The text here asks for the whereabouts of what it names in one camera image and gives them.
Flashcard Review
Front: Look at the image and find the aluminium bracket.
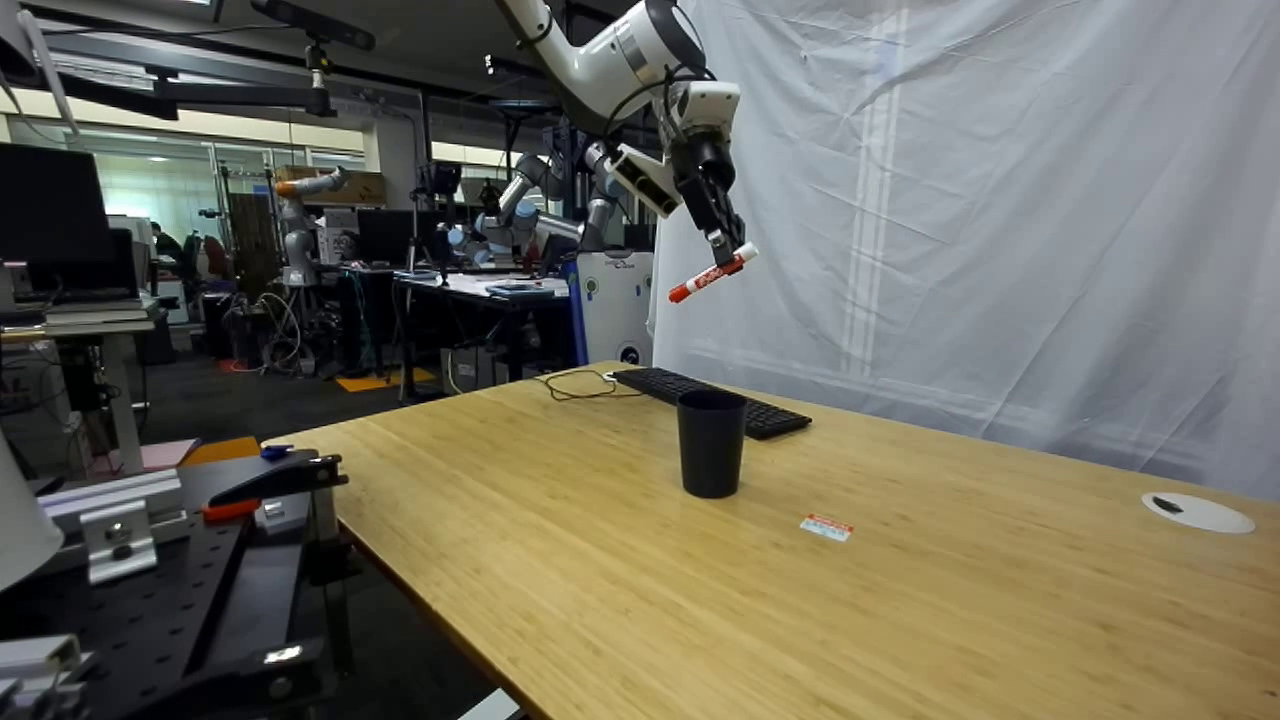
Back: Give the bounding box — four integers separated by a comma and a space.
40, 473, 191, 585

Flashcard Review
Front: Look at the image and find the black keyboard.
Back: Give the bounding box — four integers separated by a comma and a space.
617, 368, 810, 439

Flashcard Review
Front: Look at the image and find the white round table grommet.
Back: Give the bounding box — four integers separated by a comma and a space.
1140, 493, 1254, 534

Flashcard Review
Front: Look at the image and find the red marker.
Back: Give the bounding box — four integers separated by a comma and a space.
667, 245, 757, 305

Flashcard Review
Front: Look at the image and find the black plastic cup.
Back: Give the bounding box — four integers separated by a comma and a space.
676, 400, 743, 499

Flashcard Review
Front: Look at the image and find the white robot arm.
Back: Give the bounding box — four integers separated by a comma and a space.
496, 0, 743, 263

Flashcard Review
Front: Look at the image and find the white curtain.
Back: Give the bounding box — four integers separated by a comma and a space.
657, 0, 1280, 499

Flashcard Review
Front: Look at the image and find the small white label sticker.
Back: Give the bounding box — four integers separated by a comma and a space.
799, 515, 854, 544

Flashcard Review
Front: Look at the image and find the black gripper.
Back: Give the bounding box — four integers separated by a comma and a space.
667, 129, 743, 249

